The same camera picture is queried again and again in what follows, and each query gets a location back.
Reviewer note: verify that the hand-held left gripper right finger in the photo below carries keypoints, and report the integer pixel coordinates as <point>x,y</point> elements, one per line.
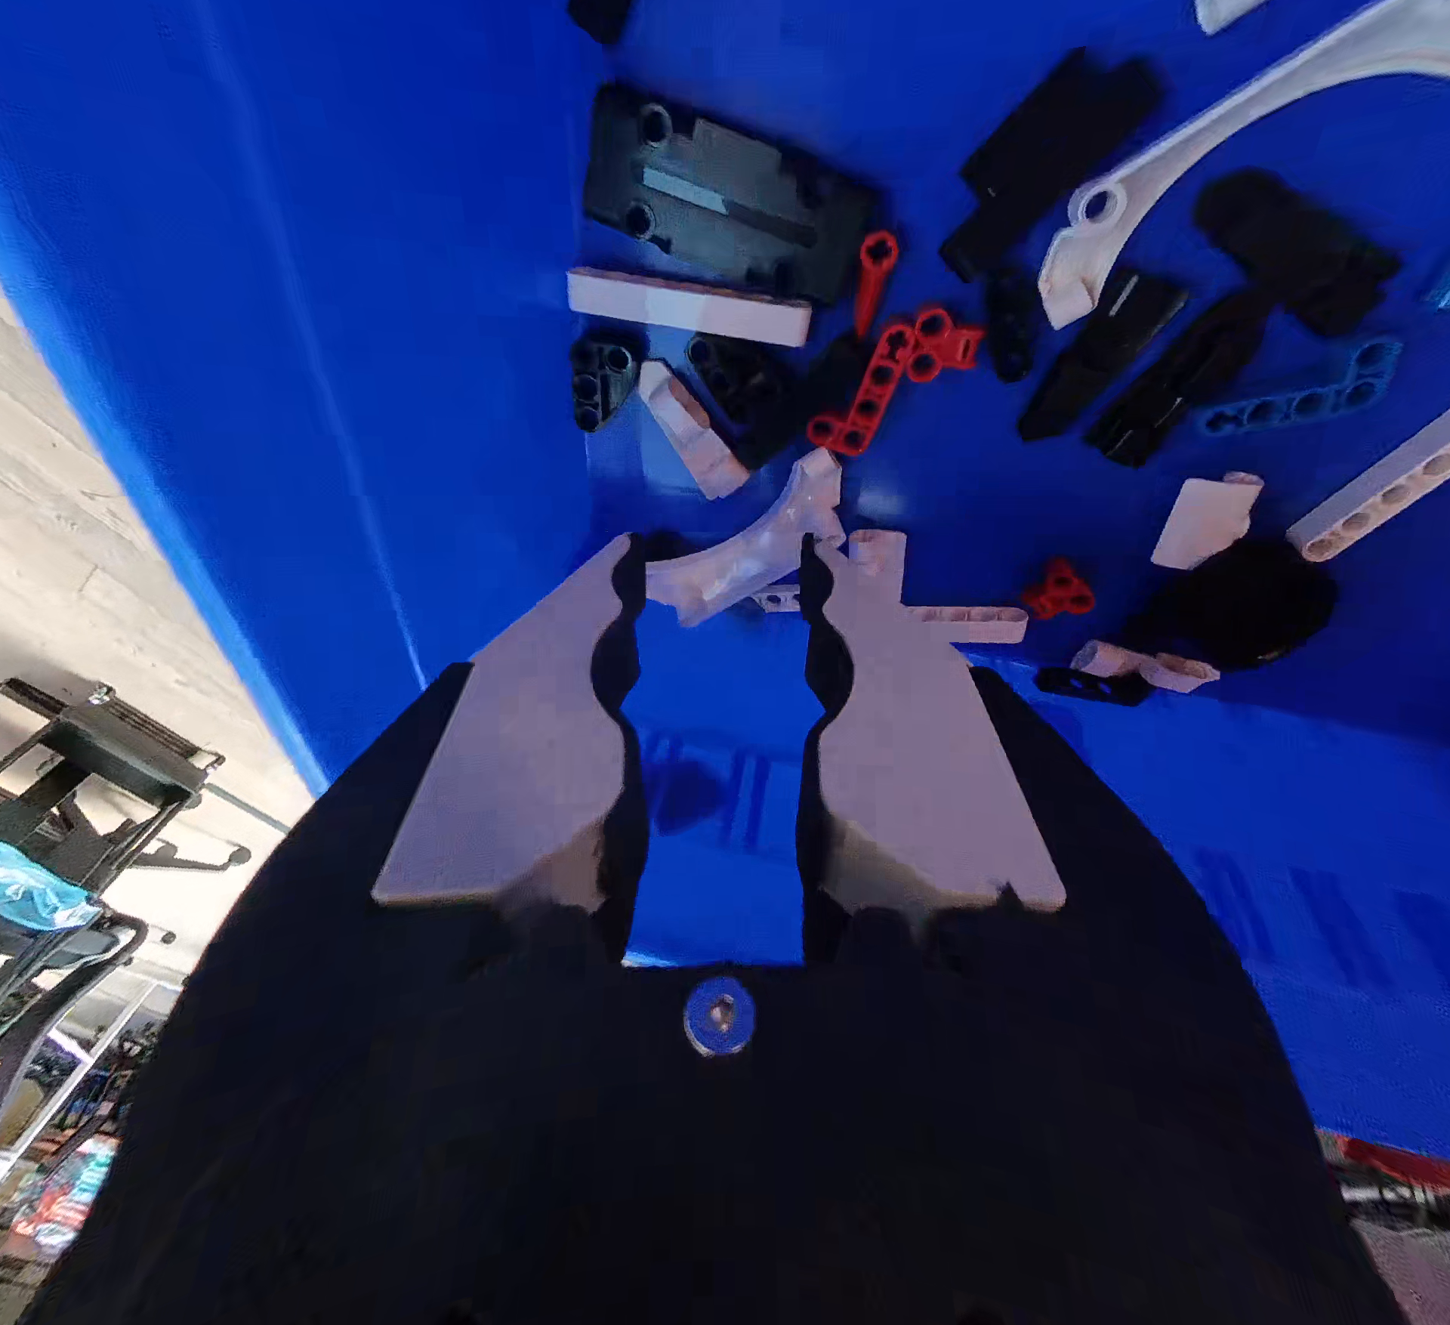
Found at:
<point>940,782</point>

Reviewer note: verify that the red L-shaped beam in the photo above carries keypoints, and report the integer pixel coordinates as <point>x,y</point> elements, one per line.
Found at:
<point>895,357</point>

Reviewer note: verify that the red pin connector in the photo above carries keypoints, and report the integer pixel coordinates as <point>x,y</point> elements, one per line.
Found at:
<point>963,345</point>

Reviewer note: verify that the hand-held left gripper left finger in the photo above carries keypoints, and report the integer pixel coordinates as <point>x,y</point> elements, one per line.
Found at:
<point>510,782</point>

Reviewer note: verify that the red small triangular connector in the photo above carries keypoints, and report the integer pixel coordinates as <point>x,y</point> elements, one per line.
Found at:
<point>1060,591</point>

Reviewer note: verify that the black large holed panel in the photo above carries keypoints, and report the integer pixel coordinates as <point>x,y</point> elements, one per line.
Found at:
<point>794,238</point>

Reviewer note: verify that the black wedge panel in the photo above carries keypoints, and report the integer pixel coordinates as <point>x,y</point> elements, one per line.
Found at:
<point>1190,374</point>
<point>1099,351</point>

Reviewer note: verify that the blue parts bin with tag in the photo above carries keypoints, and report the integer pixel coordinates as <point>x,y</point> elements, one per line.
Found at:
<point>341,215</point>

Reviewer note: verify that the white small arch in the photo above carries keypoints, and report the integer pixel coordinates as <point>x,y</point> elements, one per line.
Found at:
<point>771,543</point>

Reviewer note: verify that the white small panel with pin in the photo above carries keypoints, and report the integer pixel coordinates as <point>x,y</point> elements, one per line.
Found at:
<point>1196,526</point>

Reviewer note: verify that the black short beam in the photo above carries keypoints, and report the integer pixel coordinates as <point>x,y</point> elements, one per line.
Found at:
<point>1066,682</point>

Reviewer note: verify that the black spoked rim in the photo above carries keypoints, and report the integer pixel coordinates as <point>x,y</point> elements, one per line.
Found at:
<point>1235,600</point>

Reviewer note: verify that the white medium beam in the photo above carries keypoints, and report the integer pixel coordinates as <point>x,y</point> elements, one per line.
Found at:
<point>681,306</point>

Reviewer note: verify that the black stepped panel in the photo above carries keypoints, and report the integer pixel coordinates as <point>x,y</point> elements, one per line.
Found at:
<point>1292,238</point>

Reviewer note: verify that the white small axle connector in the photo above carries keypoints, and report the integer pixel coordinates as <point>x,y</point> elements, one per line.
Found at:
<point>986,625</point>

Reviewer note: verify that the blue L-shaped beam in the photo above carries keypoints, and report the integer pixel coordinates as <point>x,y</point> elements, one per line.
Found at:
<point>1377,380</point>

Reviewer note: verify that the blue curved panel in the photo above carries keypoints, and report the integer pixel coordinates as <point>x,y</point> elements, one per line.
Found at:
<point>1439,285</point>

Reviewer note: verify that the black thin triangular liftarm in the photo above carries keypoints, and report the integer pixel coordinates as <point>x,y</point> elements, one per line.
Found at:
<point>771,419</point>

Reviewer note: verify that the black small connector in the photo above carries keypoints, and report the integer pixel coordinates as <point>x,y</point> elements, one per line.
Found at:
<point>1008,329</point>

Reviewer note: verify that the white short beam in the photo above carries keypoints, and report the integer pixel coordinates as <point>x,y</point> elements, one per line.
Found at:
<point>1179,674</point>

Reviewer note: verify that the white long holed beam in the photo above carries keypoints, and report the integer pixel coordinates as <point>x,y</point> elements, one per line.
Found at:
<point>1393,493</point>

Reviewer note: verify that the black thick triangular connector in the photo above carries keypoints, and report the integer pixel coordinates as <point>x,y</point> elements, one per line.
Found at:
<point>605,345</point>

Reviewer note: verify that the white large arch fender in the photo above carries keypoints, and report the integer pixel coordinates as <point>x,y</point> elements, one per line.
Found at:
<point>1360,34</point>

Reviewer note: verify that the blue plastic bag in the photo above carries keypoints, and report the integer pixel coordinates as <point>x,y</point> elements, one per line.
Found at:
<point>46,889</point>

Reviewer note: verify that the black mesh chair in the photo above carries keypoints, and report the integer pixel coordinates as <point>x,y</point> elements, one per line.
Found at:
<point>102,736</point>

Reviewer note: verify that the black long curved panel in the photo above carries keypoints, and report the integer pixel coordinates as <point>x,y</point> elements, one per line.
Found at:
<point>1043,147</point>

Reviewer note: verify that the red tooth piece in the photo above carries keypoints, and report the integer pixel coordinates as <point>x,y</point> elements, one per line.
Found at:
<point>875,283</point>

